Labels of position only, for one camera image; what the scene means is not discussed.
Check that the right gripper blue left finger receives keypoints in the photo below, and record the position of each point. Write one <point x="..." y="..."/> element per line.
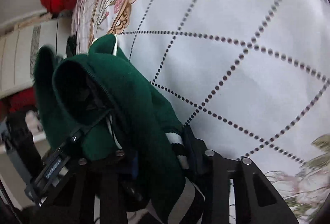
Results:
<point x="72" y="200"/>

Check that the white sliding wardrobe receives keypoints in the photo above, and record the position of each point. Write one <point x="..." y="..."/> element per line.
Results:
<point x="20" y="47"/>

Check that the green varsity jacket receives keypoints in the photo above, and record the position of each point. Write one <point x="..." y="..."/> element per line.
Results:
<point x="119" y="110"/>

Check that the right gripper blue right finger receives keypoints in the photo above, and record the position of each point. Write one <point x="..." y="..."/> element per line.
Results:
<point x="234" y="190"/>

